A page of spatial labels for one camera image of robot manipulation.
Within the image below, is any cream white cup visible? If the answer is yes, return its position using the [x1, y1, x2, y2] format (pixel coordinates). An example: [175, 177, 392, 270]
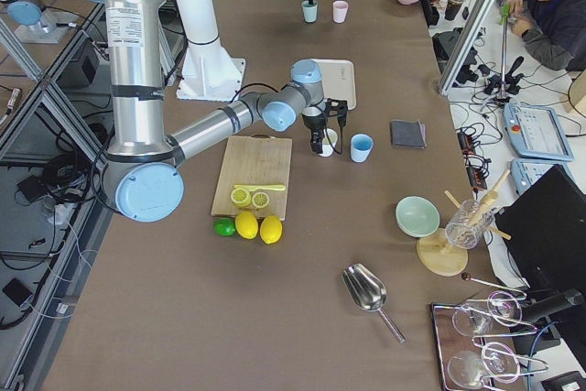
[320, 128, 338, 157]

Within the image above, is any mint green cup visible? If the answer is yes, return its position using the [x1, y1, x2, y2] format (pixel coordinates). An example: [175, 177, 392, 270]
[301, 0, 319, 24]

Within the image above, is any pink cup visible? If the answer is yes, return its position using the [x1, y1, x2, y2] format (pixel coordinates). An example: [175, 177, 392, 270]
[332, 0, 349, 24]

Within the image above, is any light blue cup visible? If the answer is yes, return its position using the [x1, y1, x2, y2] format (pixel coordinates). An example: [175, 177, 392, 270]
[350, 134, 374, 163]

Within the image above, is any beige rectangular tray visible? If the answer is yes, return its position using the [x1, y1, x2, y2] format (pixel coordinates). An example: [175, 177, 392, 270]
[314, 59, 357, 110]

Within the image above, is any metal glass rack tray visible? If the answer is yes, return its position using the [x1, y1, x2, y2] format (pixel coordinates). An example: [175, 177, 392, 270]
[430, 303, 548, 390]

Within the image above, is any wooden cutting board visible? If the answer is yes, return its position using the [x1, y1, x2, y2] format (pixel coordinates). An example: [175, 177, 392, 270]
[211, 136, 292, 221]

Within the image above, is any yellow plastic knife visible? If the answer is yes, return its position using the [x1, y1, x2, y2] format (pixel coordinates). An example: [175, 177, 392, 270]
[233, 184, 287, 191]

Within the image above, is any right lemon half slice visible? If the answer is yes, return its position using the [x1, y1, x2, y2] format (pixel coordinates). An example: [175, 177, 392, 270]
[251, 191, 270, 210]

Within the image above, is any lemon half slice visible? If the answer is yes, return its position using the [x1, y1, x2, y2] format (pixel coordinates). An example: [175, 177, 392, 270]
[251, 191, 270, 210]
[230, 188, 252, 208]

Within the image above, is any grey folded cloth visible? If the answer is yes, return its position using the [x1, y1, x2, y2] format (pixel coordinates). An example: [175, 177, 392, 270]
[390, 120, 427, 149]

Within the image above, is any left lemon half slice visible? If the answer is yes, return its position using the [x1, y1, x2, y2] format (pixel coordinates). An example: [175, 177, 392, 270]
[230, 188, 252, 208]

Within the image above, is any yellow lemon right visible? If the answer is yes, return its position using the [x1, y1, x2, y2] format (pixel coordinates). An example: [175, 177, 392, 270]
[260, 215, 283, 244]

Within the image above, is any yellow lemon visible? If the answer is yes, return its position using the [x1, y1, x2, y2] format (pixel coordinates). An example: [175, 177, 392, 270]
[234, 211, 259, 240]
[260, 215, 283, 244]

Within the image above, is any yellow lemon left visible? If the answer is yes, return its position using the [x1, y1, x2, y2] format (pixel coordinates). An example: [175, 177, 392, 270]
[234, 211, 259, 240]

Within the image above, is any mint green bowl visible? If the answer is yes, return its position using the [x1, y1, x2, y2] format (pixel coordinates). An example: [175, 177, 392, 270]
[396, 196, 440, 238]

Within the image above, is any green lime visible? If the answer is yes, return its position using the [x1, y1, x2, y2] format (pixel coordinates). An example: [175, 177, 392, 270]
[213, 218, 236, 237]

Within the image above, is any iced coffee cup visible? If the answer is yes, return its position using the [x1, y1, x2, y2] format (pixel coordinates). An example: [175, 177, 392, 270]
[444, 0, 465, 21]

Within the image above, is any metal scoop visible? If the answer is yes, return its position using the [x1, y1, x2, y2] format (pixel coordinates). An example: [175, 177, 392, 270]
[342, 263, 406, 344]

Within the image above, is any wooden cup stand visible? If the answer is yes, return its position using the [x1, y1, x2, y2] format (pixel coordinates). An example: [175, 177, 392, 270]
[417, 169, 512, 277]

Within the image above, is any clear textured glass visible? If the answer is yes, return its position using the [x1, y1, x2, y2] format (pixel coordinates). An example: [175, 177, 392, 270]
[445, 200, 494, 249]

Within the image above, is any green tipped metal rod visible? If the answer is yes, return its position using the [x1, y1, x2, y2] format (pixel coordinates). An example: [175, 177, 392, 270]
[496, 4, 511, 103]

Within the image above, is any blue teach pendant lower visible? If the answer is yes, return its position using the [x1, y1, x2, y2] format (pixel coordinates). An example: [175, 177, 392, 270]
[510, 158, 555, 195]

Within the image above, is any blue teach pendant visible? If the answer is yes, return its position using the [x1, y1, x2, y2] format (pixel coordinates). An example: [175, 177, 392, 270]
[510, 158, 555, 195]
[503, 103, 574, 162]

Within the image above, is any blue teach pendant upper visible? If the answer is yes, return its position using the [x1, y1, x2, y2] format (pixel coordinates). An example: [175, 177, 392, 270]
[503, 103, 574, 162]

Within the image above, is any seated person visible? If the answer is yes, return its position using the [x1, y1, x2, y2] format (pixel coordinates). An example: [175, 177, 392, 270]
[497, 0, 585, 71]

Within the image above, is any upper wine glass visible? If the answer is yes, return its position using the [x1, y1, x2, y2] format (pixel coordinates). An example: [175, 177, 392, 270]
[451, 290, 522, 337]

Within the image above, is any wine glass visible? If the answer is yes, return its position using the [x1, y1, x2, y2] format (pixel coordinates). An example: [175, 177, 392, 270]
[447, 342, 521, 390]
[451, 290, 522, 337]

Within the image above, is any black monitor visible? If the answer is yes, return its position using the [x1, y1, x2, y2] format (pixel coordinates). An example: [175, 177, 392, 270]
[495, 165, 585, 293]

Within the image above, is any lower wine glass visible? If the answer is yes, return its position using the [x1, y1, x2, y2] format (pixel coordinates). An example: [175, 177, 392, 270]
[447, 342, 521, 390]

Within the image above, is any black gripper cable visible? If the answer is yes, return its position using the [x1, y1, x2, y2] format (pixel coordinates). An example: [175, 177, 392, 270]
[228, 83, 345, 156]

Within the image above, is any aluminium frame post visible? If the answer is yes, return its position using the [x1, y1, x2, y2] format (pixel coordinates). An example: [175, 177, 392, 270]
[438, 0, 495, 98]

